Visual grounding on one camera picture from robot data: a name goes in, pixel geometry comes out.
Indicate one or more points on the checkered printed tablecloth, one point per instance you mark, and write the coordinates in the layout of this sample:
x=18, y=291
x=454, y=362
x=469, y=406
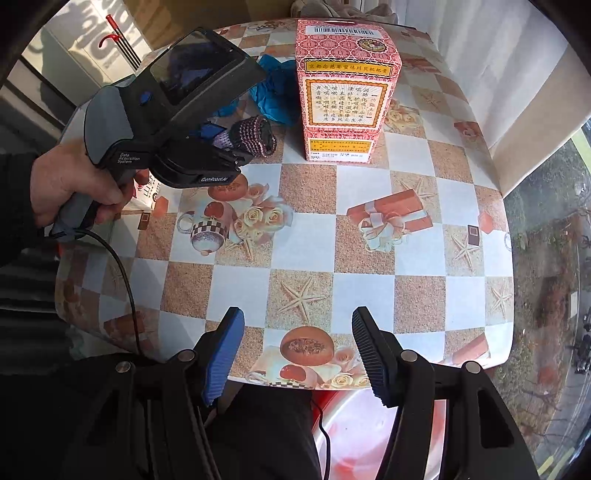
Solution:
x=323, y=221

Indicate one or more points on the blue mesh cloth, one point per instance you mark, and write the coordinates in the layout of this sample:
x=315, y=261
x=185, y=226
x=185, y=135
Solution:
x=228, y=110

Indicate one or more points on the person's left forearm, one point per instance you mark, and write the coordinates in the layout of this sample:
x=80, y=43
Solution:
x=18, y=198

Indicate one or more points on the red plastic seat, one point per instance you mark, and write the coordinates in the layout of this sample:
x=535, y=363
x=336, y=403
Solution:
x=355, y=438

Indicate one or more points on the person's left hand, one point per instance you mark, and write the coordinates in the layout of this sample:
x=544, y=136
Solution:
x=60, y=180

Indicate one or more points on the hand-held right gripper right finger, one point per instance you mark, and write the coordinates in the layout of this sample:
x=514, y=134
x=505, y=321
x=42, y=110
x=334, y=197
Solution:
x=371, y=360

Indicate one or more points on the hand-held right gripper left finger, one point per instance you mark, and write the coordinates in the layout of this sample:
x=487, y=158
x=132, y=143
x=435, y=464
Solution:
x=224, y=364

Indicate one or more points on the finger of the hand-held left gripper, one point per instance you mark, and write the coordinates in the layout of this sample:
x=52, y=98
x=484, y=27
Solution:
x=231, y=157
x=212, y=134

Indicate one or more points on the person's dark trousers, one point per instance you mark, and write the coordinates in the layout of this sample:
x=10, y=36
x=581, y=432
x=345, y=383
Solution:
x=268, y=429

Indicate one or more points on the red patterned carton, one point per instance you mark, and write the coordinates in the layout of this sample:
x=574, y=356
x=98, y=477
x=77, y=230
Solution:
x=346, y=92

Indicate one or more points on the teal stocking cloth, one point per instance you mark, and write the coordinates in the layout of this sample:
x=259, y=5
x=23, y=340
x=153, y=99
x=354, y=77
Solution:
x=277, y=92

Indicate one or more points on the pole with red hook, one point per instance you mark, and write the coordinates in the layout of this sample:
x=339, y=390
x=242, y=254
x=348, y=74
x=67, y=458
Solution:
x=108, y=41

